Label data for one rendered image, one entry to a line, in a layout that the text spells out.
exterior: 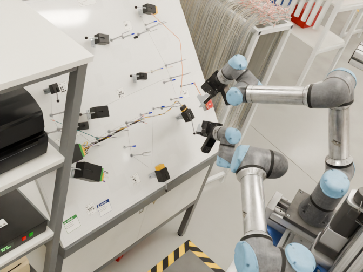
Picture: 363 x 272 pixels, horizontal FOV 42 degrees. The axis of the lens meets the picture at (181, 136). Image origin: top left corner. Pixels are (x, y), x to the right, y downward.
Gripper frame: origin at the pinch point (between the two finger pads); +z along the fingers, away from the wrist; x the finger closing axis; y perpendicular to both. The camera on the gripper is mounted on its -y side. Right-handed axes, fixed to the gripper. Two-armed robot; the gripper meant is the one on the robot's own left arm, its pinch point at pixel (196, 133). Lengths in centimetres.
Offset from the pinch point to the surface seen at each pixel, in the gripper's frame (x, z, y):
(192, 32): -17, 64, 67
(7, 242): 94, -48, -53
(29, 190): 77, 12, -44
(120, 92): 48.0, -2.0, 11.0
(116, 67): 52, 0, 22
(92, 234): 53, -20, -54
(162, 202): 3.4, 14.8, -41.2
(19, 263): 82, -22, -68
